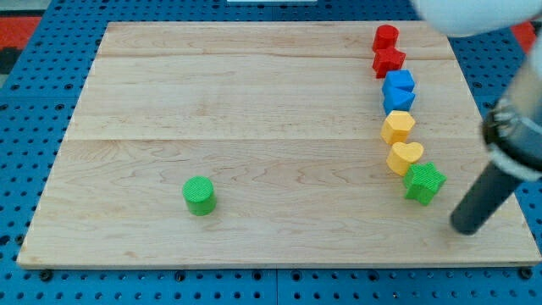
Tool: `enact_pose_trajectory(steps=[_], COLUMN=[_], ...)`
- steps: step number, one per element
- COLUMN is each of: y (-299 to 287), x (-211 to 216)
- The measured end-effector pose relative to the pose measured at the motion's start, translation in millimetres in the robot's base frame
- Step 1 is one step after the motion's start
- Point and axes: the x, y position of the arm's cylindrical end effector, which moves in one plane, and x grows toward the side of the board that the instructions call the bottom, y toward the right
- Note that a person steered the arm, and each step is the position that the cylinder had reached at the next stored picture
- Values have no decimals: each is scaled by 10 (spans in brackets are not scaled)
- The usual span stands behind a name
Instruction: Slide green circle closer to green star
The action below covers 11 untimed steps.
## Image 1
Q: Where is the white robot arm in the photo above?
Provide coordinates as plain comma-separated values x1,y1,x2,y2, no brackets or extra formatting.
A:
412,0,541,181

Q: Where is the red star block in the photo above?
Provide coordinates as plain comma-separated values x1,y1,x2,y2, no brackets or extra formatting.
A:
372,47,406,79

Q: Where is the green star block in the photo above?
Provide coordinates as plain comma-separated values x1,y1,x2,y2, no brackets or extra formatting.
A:
403,162,447,206

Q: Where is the wooden board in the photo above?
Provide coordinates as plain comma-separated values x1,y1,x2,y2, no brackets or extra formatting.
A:
17,21,541,270

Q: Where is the green cylinder block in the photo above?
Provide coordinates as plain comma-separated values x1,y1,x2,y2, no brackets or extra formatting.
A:
182,176,217,216

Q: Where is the yellow hexagon block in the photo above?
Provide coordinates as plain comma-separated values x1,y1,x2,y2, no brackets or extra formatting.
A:
380,110,416,145

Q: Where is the yellow heart block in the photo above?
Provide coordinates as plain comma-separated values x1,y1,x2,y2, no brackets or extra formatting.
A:
386,142,424,176

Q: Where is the blue triangle block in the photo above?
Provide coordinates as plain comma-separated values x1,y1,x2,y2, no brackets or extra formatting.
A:
383,87,416,115

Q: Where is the blue cube block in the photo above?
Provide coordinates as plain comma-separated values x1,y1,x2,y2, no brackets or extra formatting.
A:
381,69,416,94

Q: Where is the red cylinder block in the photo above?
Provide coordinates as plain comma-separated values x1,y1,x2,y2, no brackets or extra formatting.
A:
372,25,400,52

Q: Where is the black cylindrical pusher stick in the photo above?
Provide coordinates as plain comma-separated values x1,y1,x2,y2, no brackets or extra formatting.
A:
450,162,522,236

